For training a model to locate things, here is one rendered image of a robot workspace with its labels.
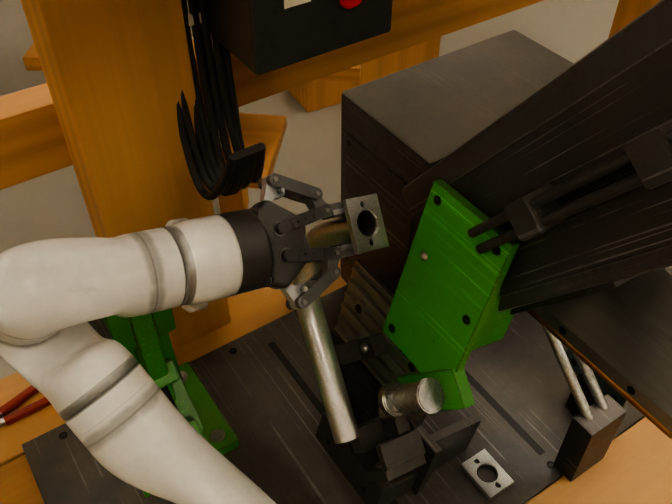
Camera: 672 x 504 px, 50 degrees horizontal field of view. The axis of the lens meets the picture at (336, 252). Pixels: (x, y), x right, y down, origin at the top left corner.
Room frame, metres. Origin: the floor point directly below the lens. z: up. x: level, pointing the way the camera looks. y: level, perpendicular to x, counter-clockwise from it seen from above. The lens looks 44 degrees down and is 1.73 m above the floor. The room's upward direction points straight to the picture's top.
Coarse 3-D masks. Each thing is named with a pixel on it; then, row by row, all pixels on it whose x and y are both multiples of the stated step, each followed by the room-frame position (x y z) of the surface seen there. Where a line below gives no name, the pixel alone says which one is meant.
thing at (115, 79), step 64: (64, 0) 0.65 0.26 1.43; (128, 0) 0.68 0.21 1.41; (640, 0) 1.24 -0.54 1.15; (64, 64) 0.64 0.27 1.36; (128, 64) 0.68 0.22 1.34; (64, 128) 0.69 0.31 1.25; (128, 128) 0.67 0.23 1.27; (128, 192) 0.66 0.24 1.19; (192, 192) 0.70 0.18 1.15; (192, 320) 0.68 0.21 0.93
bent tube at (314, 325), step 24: (360, 216) 0.55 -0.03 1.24; (312, 240) 0.56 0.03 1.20; (336, 240) 0.54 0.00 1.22; (360, 240) 0.51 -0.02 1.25; (384, 240) 0.53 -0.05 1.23; (312, 264) 0.56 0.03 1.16; (312, 312) 0.54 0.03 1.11; (312, 336) 0.52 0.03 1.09; (312, 360) 0.50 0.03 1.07; (336, 360) 0.50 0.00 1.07; (336, 384) 0.48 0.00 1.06; (336, 408) 0.46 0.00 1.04; (336, 432) 0.44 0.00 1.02
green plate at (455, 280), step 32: (448, 192) 0.56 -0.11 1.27; (448, 224) 0.54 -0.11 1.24; (416, 256) 0.55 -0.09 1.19; (448, 256) 0.52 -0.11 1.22; (480, 256) 0.50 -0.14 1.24; (512, 256) 0.48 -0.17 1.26; (416, 288) 0.53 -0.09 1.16; (448, 288) 0.51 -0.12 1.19; (480, 288) 0.48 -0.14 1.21; (416, 320) 0.52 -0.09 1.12; (448, 320) 0.49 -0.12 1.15; (480, 320) 0.47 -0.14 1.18; (416, 352) 0.50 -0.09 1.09; (448, 352) 0.47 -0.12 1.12
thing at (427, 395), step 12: (396, 384) 0.48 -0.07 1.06; (408, 384) 0.46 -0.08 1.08; (420, 384) 0.45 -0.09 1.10; (432, 384) 0.45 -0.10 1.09; (384, 396) 0.47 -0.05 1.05; (396, 396) 0.46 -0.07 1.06; (408, 396) 0.45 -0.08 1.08; (420, 396) 0.44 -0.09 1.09; (432, 396) 0.44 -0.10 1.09; (444, 396) 0.45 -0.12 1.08; (384, 408) 0.46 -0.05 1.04; (396, 408) 0.45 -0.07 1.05; (408, 408) 0.44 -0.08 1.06; (420, 408) 0.43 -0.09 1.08; (432, 408) 0.43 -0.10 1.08
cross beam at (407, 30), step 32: (416, 0) 1.01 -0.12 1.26; (448, 0) 1.04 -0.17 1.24; (480, 0) 1.08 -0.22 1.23; (512, 0) 1.12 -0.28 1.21; (416, 32) 1.01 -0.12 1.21; (448, 32) 1.05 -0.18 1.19; (320, 64) 0.91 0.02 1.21; (352, 64) 0.94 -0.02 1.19; (32, 96) 0.73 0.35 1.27; (256, 96) 0.86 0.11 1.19; (0, 128) 0.68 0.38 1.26; (32, 128) 0.70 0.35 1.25; (0, 160) 0.67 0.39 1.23; (32, 160) 0.69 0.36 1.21; (64, 160) 0.71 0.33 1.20
